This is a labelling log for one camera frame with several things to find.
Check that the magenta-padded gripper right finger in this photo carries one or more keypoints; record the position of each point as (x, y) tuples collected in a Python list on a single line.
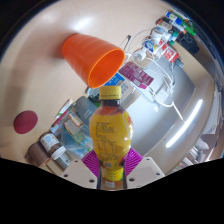
[(145, 170)]

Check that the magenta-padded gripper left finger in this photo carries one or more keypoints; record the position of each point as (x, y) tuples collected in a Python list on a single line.
[(78, 171)]

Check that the yellow drink bottle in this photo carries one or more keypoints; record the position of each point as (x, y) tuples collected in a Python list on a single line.
[(110, 133)]

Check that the white under-shelf light bar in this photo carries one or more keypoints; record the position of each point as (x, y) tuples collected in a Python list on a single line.
[(185, 123)]

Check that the flat round red coaster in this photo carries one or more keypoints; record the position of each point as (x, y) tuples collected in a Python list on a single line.
[(25, 122)]

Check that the blue and white carton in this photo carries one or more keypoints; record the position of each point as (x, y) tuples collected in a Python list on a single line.
[(125, 87)]

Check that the magenta snack packet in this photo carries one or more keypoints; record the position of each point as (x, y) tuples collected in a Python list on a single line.
[(136, 75)]

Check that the orange plastic cup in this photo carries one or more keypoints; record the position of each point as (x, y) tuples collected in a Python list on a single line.
[(86, 53)]

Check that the red and white canister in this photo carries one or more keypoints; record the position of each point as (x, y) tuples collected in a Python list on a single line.
[(170, 52)]

